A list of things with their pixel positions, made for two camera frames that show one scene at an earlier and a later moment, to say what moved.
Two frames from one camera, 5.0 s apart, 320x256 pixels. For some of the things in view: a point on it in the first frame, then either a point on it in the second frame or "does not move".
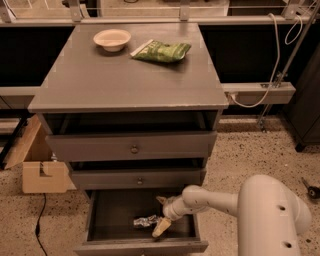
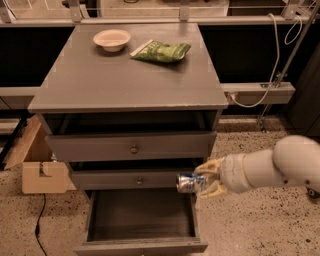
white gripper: x=170 y=209 -> x=232 y=173
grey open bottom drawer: x=121 y=222 does not move
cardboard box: x=42 y=169 does not move
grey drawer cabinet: x=129 y=106 does not move
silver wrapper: x=145 y=222 -> x=189 y=183
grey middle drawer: x=98 y=179 does not move
